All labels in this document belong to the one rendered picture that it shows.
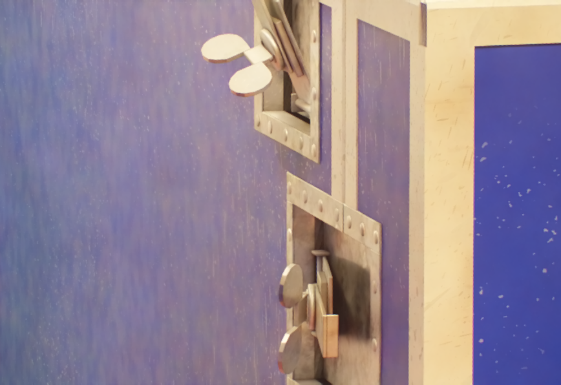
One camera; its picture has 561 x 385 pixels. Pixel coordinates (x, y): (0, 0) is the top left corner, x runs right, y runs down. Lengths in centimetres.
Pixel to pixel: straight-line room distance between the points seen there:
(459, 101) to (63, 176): 79
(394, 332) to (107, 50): 61
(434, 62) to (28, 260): 92
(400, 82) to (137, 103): 54
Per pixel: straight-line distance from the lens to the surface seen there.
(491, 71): 245
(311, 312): 263
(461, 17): 244
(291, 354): 264
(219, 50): 268
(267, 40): 267
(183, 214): 291
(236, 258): 280
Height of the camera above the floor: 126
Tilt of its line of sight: 9 degrees down
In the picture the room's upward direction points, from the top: straight up
